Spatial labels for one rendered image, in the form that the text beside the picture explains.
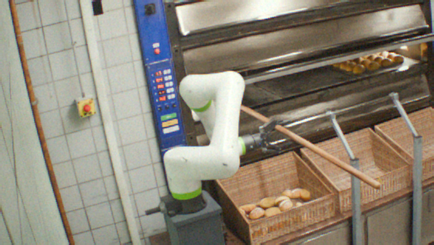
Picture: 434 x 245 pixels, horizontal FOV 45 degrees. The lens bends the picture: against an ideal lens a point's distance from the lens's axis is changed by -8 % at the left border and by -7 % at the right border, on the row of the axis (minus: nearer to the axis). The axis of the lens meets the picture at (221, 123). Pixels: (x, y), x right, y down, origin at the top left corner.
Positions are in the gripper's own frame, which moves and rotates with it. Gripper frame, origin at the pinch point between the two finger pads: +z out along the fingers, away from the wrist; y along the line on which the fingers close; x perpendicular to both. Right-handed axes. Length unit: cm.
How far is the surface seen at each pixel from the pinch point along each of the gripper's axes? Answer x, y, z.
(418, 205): 7, 71, 84
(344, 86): -53, 2, 71
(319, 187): -19, 48, 26
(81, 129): -53, -13, -98
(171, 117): -50, -7, -46
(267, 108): -53, 3, 14
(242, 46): -55, -37, 4
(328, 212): -4, 57, 23
